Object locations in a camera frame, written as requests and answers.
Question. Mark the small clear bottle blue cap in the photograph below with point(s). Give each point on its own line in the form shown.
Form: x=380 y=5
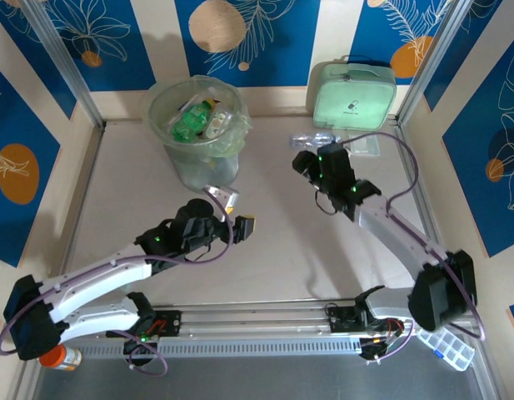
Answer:
x=217 y=125

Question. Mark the green plastic soda bottle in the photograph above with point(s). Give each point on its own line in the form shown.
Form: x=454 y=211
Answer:
x=190 y=123

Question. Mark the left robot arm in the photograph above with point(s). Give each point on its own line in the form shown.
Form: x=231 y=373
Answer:
x=94 y=275

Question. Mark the clear plastic waste bin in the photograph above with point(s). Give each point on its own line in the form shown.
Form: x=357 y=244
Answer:
x=206 y=166

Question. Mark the green plastic bin liner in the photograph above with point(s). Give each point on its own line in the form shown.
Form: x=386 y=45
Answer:
x=240 y=133

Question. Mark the clear bottle pale blue label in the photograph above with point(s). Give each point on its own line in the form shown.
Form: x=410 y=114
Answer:
x=302 y=139

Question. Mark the small clear zip bag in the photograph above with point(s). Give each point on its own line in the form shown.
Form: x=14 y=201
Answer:
x=367 y=149

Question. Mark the mint green medicine bag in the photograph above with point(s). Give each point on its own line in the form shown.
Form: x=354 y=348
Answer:
x=352 y=96

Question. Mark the small black wiring board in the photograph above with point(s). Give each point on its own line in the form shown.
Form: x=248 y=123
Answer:
x=142 y=346
x=379 y=348

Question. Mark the orange cap pill bottle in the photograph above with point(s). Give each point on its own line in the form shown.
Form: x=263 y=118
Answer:
x=61 y=359

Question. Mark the clear plastic organizer box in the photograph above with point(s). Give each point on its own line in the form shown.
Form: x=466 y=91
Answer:
x=448 y=352

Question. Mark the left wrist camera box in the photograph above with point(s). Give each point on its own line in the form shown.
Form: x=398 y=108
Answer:
x=223 y=196

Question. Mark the aluminium side rail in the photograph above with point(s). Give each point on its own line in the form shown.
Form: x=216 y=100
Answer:
x=90 y=166
x=400 y=133

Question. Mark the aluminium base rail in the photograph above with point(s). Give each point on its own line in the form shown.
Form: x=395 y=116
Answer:
x=260 y=316

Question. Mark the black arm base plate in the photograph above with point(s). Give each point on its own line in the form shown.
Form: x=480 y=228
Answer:
x=342 y=321
x=169 y=323

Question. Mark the aluminium frame post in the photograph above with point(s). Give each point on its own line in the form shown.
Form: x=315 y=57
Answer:
x=69 y=71
x=431 y=62

